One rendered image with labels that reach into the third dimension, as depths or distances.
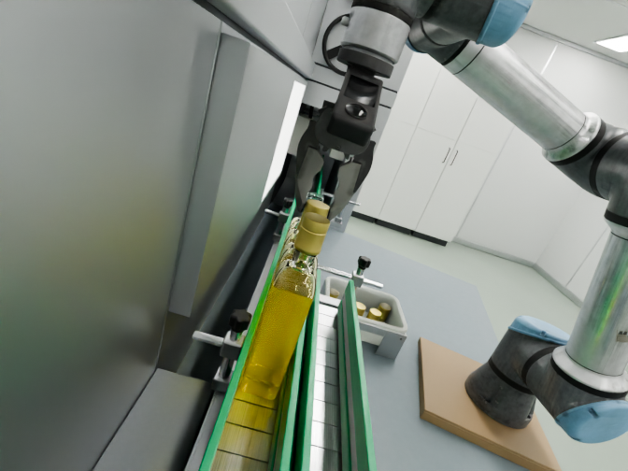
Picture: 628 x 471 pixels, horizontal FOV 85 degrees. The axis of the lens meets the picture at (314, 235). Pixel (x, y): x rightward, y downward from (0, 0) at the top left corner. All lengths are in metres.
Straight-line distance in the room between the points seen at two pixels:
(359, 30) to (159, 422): 0.52
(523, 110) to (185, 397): 0.67
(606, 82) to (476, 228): 2.27
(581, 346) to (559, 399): 0.11
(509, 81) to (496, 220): 4.93
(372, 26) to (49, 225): 0.37
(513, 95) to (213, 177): 0.48
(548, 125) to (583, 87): 4.95
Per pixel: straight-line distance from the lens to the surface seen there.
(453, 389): 0.97
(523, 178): 5.51
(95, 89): 0.23
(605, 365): 0.79
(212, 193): 0.41
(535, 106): 0.68
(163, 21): 0.28
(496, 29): 0.51
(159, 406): 0.53
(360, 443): 0.48
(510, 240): 5.75
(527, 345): 0.89
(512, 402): 0.95
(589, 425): 0.82
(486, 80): 0.64
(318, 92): 1.53
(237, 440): 0.52
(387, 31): 0.45
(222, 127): 0.40
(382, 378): 0.90
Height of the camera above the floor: 1.30
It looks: 22 degrees down
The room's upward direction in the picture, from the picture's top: 19 degrees clockwise
